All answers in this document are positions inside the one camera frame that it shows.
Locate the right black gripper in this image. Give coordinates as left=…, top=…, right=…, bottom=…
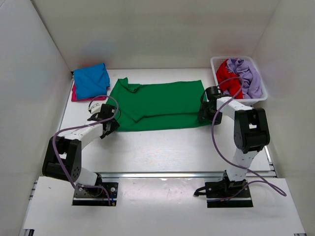
left=198, top=101, right=221, bottom=126

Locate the green t shirt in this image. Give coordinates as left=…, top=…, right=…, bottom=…
left=107, top=78, right=211, bottom=132

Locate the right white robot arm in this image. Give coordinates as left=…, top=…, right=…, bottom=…
left=198, top=86, right=270, bottom=197

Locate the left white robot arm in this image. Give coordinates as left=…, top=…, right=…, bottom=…
left=42, top=104, right=120, bottom=197

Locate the folded blue t shirt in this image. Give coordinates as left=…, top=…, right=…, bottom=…
left=73, top=63, right=110, bottom=101

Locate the folded pink t shirt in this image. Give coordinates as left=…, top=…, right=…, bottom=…
left=71, top=83, right=107, bottom=103

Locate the red t shirt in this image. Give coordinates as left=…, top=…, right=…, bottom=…
left=216, top=59, right=241, bottom=96

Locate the lilac t shirt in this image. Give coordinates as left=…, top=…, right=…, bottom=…
left=226, top=59, right=262, bottom=99

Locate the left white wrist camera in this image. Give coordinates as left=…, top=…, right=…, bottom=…
left=88, top=103, right=101, bottom=114

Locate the silver aluminium rail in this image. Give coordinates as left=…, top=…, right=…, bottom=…
left=100, top=172, right=223, bottom=178

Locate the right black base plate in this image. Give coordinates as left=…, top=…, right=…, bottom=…
left=193, top=177, right=253, bottom=208

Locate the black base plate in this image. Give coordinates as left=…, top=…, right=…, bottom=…
left=72, top=178, right=119, bottom=207
left=193, top=177, right=253, bottom=208

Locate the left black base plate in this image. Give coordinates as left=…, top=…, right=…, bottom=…
left=72, top=178, right=119, bottom=207

